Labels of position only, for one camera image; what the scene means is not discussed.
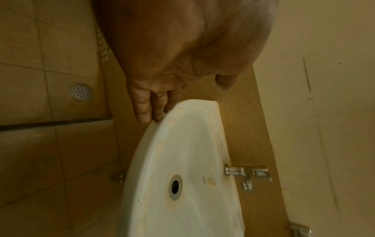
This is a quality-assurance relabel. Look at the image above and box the person's left hand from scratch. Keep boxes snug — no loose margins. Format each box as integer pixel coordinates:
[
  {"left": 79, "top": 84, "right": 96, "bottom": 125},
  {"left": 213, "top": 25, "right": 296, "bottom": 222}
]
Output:
[{"left": 92, "top": 0, "right": 280, "bottom": 127}]

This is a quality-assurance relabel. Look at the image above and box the white wash basin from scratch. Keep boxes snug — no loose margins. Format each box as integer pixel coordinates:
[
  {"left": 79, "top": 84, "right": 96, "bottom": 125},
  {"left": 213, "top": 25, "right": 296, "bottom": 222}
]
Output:
[{"left": 118, "top": 99, "right": 246, "bottom": 237}]

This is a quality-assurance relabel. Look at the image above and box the chrome drain pipe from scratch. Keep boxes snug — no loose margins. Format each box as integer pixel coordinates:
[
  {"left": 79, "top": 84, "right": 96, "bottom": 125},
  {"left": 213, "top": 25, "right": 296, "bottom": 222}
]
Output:
[{"left": 110, "top": 170, "right": 129, "bottom": 185}]

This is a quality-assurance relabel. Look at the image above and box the chrome basin tap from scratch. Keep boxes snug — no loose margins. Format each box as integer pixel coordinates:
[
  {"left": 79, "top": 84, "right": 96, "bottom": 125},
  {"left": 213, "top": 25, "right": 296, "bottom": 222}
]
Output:
[{"left": 223, "top": 162, "right": 273, "bottom": 192}]

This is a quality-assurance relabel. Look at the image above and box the round perforated floor drain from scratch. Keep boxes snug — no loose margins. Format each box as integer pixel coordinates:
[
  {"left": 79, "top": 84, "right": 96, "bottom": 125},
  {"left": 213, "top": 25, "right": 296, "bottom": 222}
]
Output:
[{"left": 69, "top": 80, "right": 96, "bottom": 102}]

